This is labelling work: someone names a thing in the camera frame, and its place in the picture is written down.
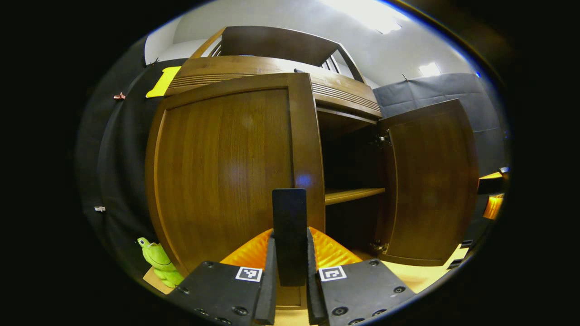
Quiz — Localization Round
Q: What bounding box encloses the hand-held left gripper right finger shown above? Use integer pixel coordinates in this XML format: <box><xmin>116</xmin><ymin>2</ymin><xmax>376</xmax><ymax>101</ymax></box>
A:
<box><xmin>306</xmin><ymin>226</ymin><xmax>416</xmax><ymax>326</ymax></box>

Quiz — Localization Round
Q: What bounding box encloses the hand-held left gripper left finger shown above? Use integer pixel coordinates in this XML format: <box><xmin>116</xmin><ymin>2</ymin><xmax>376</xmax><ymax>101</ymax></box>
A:
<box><xmin>174</xmin><ymin>229</ymin><xmax>277</xmax><ymax>326</ymax></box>

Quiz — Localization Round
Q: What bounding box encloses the black door handle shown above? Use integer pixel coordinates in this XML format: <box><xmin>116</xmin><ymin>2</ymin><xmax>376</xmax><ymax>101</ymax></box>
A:
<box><xmin>272</xmin><ymin>188</ymin><xmax>307</xmax><ymax>287</ymax></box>

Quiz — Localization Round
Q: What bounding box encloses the wooden shoe cabinet door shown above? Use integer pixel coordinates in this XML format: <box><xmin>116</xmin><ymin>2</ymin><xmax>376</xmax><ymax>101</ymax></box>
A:
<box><xmin>145</xmin><ymin>72</ymin><xmax>326</xmax><ymax>311</ymax></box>
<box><xmin>375</xmin><ymin>99</ymin><xmax>480</xmax><ymax>267</ymax></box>

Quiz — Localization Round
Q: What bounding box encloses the wooden double-door shoe cabinet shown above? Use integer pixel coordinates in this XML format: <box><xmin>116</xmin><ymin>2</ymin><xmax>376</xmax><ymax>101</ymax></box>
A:
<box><xmin>164</xmin><ymin>26</ymin><xmax>387</xmax><ymax>263</ymax></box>

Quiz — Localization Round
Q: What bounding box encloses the wooden inner cabinet shelf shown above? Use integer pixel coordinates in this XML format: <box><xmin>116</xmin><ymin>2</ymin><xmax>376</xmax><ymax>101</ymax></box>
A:
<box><xmin>324</xmin><ymin>187</ymin><xmax>387</xmax><ymax>206</ymax></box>

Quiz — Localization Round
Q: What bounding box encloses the green frog toy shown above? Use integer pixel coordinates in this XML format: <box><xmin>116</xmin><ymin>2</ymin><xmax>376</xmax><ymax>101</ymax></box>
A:
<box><xmin>137</xmin><ymin>237</ymin><xmax>184</xmax><ymax>289</ymax></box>

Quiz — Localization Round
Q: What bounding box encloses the large ceiling light panel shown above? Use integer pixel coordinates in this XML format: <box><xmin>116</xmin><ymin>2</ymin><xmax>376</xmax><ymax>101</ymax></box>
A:
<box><xmin>319</xmin><ymin>0</ymin><xmax>411</xmax><ymax>35</ymax></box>

